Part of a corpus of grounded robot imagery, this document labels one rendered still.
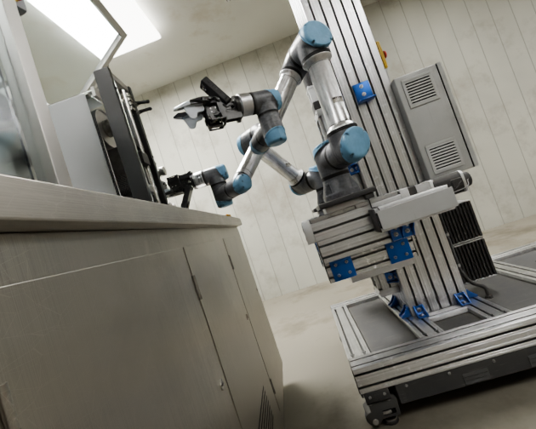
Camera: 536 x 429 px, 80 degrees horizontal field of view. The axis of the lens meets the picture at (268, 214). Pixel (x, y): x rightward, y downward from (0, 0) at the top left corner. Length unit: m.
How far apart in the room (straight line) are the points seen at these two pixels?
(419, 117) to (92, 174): 1.30
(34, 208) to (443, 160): 1.44
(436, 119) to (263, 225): 2.69
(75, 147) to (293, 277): 3.07
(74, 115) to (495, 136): 4.14
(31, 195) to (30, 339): 0.12
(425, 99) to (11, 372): 1.54
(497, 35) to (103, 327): 4.81
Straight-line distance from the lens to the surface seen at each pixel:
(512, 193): 4.53
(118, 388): 0.42
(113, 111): 1.16
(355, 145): 1.19
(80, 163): 1.26
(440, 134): 1.57
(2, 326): 0.32
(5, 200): 0.32
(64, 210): 0.37
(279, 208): 3.86
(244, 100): 1.12
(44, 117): 0.55
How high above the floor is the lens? 0.79
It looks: 3 degrees up
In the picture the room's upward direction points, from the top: 19 degrees counter-clockwise
